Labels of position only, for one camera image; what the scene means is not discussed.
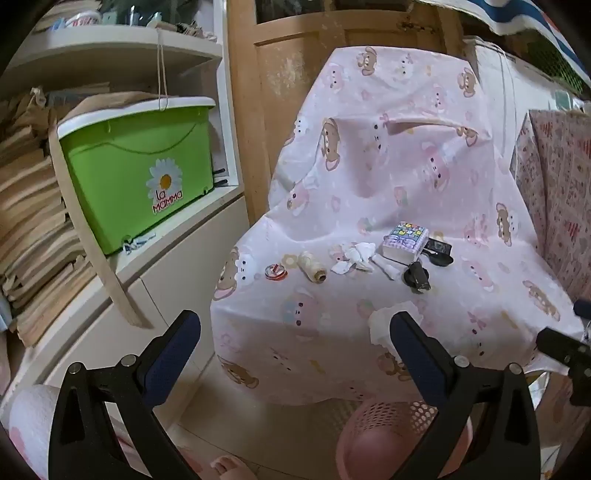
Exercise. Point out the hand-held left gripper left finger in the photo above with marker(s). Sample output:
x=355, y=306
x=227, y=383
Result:
x=171, y=364

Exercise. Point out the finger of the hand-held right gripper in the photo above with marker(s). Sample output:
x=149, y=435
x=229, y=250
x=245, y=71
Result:
x=584, y=308
x=561, y=346

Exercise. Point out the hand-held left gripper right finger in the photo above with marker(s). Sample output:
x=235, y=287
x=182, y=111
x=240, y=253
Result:
x=418, y=355

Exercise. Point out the white tissue ball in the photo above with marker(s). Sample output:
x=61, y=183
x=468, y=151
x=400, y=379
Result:
x=383, y=323

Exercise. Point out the small black plastic object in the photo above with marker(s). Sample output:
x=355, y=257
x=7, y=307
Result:
x=416, y=277

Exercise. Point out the pink perforated plastic basket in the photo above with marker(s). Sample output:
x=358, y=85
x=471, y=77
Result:
x=383, y=443

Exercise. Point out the cream thread spool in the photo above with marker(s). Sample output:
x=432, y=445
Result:
x=311, y=266

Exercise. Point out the small clear tape roll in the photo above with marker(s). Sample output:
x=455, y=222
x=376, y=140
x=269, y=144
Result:
x=275, y=272

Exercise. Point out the white tissue strip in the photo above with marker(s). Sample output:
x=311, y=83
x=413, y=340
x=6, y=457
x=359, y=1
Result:
x=387, y=267

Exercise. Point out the white shelf cabinet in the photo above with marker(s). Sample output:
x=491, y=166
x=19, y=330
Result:
x=184, y=258

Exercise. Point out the small colourful printed box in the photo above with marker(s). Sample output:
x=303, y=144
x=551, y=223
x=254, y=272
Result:
x=404, y=240

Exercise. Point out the crumpled white tissue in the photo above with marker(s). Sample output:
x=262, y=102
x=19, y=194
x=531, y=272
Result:
x=355, y=256

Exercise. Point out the person's foot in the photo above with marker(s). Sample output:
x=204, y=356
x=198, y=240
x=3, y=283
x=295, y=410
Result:
x=231, y=468

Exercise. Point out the pink patterned cloth cover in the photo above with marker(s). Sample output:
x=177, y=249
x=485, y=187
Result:
x=563, y=184

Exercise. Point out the small blue white packet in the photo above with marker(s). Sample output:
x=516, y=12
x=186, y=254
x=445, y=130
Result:
x=136, y=242

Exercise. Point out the green plastic storage box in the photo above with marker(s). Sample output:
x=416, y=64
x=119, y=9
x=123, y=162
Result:
x=120, y=184

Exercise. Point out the pink bear printed cloth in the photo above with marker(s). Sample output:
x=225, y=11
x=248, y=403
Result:
x=369, y=161

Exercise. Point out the stack of brown paper bags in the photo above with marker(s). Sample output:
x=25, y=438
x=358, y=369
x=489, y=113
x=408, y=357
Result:
x=27, y=207

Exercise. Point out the white appliance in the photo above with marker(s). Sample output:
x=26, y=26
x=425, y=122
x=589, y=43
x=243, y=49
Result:
x=498, y=92

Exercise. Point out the green checkered mesh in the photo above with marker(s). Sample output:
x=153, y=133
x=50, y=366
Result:
x=554, y=64

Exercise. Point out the blue white striped cloth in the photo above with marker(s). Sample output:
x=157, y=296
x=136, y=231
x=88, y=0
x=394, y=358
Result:
x=508, y=18

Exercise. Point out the wooden door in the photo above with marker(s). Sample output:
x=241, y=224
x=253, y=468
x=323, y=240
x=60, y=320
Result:
x=286, y=69

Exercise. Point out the metal door latch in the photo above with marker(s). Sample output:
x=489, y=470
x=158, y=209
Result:
x=418, y=25

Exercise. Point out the white mug red print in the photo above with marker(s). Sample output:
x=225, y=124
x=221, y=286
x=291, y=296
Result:
x=85, y=21

